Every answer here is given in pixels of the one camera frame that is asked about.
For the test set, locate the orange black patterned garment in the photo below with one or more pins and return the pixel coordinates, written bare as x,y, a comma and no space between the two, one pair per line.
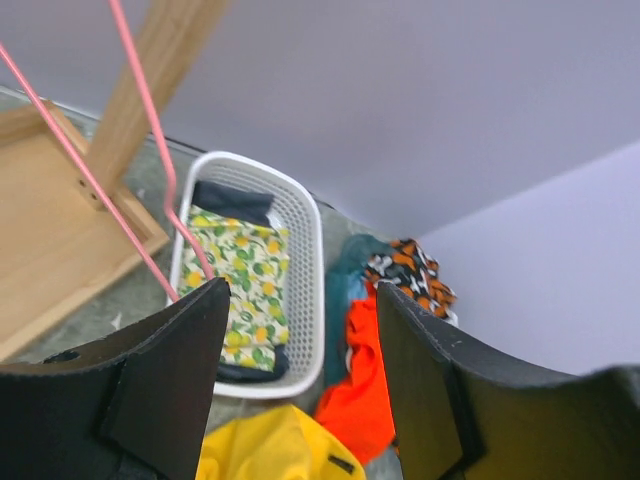
408,267

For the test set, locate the pink wire hanger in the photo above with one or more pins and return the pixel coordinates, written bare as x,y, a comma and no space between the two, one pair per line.
156,128

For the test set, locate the teal plastic tray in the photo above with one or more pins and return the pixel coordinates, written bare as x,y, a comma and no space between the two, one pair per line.
344,283

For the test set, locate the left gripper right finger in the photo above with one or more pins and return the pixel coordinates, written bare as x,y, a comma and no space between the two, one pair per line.
465,410

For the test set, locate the lemon print folded cloth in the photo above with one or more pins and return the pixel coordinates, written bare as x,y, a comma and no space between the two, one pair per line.
254,261

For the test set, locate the wooden clothes rack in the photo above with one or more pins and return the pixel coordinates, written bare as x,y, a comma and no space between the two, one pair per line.
70,228

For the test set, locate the white plastic basket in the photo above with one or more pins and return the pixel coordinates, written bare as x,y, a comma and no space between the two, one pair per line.
294,209

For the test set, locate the yellow shorts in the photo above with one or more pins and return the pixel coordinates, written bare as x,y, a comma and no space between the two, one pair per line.
280,443

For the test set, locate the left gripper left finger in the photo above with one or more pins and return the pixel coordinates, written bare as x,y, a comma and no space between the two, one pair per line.
131,405

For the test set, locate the dark navy folded cloth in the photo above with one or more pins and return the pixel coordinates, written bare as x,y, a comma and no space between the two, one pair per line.
252,207

